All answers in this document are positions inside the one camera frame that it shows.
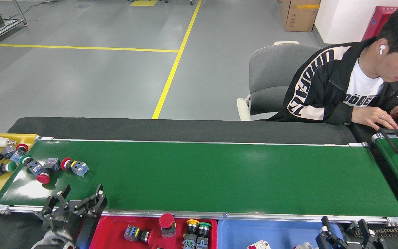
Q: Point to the person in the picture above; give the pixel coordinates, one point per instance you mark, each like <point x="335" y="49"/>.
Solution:
<point x="361" y="86"/>

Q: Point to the white circuit breaker red lever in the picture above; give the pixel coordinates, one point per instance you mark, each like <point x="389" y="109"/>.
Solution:
<point x="258" y="245"/>

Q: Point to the red fire extinguisher box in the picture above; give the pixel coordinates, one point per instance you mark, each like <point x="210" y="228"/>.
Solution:
<point x="375" y="24"/>

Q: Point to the metal rack on wheels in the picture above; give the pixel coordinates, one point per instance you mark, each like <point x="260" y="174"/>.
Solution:
<point x="12" y="24"/>

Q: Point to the grey office chair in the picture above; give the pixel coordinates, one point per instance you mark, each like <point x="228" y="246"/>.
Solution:
<point x="275" y="76"/>

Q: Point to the brown cardboard box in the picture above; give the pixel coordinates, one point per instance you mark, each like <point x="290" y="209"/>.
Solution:
<point x="299" y="17"/>

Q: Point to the person's right hand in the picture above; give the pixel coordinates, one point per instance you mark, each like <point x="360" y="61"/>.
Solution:
<point x="373" y="117"/>

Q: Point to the yellow push button switch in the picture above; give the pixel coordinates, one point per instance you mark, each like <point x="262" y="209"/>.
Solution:
<point x="192" y="222"/>

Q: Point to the blue plastic bin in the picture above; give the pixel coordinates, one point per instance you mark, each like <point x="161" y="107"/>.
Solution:
<point x="271" y="233"/>

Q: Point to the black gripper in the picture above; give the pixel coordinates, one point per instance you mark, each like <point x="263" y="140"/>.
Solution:
<point x="62" y="221"/>

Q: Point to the white earbud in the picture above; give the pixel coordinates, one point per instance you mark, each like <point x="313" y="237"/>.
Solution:
<point x="382" y="49"/>

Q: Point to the person's right forearm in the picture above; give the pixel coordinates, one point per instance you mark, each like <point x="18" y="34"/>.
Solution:
<point x="320" y="112"/>

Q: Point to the wide green conveyor belt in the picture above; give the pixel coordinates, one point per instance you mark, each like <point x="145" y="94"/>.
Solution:
<point x="219" y="176"/>

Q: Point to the red plastic bin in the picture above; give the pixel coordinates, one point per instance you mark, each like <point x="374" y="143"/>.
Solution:
<point x="116" y="231"/>

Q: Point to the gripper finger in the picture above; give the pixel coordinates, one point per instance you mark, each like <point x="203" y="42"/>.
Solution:
<point x="328" y="241"/>
<point x="365" y="241"/>

